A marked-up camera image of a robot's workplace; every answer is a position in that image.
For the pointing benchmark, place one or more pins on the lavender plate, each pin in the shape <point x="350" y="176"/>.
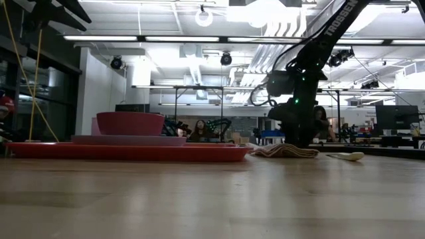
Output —
<point x="133" y="141"/>

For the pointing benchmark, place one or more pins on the black background desk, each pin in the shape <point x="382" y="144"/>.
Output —
<point x="398" y="139"/>

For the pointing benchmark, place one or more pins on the black computer monitor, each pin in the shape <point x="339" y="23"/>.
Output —
<point x="133" y="108"/>
<point x="396" y="117"/>

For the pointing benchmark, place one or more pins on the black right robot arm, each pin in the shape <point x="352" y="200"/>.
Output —
<point x="342" y="16"/>

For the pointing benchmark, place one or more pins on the black ceiling spotlight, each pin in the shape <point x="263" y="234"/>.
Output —
<point x="371" y="85"/>
<point x="116" y="62"/>
<point x="226" y="58"/>
<point x="340" y="57"/>

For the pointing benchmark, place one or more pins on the blue storage bin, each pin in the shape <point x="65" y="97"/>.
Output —
<point x="272" y="133"/>

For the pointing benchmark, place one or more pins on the black aluminium table frame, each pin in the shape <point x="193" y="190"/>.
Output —
<point x="391" y="152"/>

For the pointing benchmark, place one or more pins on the black background rig frame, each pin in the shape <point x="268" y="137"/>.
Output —
<point x="176" y="99"/>

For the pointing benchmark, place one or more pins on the person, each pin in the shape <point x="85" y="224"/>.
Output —
<point x="6" y="106"/>
<point x="201" y="131"/>
<point x="323" y="123"/>

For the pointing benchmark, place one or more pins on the red plastic tray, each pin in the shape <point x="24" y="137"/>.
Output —
<point x="133" y="155"/>

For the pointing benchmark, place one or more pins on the red plastic bowl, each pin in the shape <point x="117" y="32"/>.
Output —
<point x="129" y="124"/>

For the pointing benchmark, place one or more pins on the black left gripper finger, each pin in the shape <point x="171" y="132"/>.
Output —
<point x="64" y="19"/>
<point x="74" y="8"/>

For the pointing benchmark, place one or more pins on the long ceiling light strip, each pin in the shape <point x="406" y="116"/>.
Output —
<point x="106" y="38"/>

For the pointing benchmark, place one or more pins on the beige cloth napkin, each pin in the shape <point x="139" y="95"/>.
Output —
<point x="285" y="152"/>

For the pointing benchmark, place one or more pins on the cluttered background workbench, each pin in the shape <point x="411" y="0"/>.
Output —
<point x="355" y="134"/>

